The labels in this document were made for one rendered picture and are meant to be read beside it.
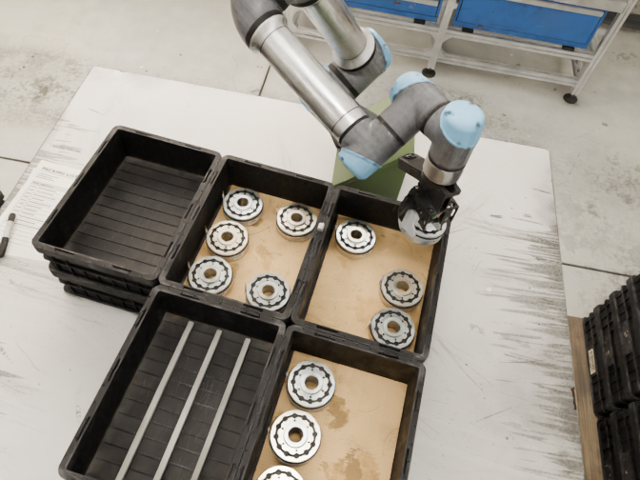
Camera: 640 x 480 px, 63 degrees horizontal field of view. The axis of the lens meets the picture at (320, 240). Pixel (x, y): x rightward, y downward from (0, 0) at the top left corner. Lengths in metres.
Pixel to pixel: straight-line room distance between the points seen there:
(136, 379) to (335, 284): 0.49
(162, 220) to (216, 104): 0.60
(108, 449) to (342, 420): 0.47
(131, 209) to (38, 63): 1.99
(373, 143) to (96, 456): 0.80
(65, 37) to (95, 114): 1.62
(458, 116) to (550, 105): 2.44
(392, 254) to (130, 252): 0.65
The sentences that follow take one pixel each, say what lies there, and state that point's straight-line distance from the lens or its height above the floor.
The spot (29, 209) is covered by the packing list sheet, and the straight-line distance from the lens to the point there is 1.69.
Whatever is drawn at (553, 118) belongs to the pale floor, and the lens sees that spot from 3.29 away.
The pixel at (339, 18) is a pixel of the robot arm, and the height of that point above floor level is 1.25.
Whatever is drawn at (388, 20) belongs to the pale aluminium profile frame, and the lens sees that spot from 3.07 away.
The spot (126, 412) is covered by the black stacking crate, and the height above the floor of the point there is 0.83.
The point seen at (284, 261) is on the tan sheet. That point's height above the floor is 0.83.
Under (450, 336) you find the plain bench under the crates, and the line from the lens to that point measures 1.44.
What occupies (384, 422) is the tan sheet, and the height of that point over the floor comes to 0.83.
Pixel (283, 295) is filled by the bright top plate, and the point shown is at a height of 0.86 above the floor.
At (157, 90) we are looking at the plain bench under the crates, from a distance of 1.94.
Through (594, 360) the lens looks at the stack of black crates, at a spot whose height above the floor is 0.20.
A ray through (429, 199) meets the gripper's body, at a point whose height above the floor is 1.13.
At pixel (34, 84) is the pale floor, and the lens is 3.21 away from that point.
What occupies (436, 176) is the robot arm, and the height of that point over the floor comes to 1.22.
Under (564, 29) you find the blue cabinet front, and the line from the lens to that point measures 3.18.
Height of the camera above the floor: 1.95
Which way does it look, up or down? 56 degrees down
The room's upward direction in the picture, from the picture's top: 9 degrees clockwise
